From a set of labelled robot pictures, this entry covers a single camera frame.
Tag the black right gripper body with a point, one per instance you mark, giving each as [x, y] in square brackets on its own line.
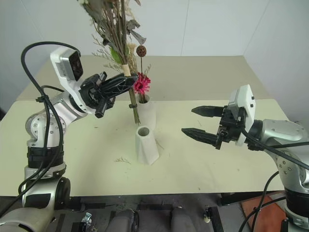
[230, 125]

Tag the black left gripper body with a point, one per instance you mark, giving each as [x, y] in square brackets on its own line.
[90, 93]

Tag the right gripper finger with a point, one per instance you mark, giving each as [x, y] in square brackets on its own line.
[202, 136]
[208, 111]

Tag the dried flower bouquet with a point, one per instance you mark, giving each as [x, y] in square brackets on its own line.
[122, 36]

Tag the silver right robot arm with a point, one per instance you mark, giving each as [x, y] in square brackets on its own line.
[282, 131]

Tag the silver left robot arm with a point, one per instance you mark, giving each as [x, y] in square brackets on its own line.
[41, 125]

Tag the pink flower bouquet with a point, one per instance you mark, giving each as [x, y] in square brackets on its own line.
[141, 83]

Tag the white vase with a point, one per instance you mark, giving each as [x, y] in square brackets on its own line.
[146, 149]
[148, 113]

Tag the small dried twig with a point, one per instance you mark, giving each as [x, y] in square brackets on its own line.
[123, 160]

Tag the orange floor mat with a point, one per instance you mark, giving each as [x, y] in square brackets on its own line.
[256, 207]

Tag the metal caster wheel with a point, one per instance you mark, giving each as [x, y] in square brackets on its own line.
[87, 217]

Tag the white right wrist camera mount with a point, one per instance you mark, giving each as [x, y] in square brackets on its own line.
[246, 101]

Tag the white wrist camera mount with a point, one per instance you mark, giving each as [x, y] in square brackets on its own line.
[63, 68]
[246, 101]

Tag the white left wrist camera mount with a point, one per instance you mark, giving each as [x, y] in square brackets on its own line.
[63, 68]

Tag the black table frame bar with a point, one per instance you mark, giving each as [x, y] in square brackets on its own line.
[241, 198]

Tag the black floor frame bar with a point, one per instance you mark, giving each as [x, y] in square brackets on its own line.
[216, 221]

